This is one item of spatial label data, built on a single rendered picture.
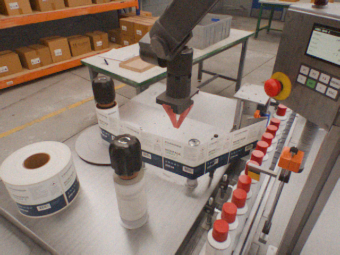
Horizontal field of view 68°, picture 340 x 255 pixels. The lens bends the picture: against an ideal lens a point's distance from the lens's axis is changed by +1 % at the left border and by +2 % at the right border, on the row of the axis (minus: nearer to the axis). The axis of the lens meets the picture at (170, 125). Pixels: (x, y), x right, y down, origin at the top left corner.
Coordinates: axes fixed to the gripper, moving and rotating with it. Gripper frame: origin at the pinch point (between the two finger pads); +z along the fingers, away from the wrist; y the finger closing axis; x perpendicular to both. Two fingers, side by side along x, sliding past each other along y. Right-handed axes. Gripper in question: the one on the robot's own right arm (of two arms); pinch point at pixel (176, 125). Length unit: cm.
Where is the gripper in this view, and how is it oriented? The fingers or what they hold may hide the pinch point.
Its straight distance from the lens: 64.4
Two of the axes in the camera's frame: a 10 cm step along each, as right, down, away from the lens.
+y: -5.2, 4.7, -7.1
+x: 8.5, 3.1, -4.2
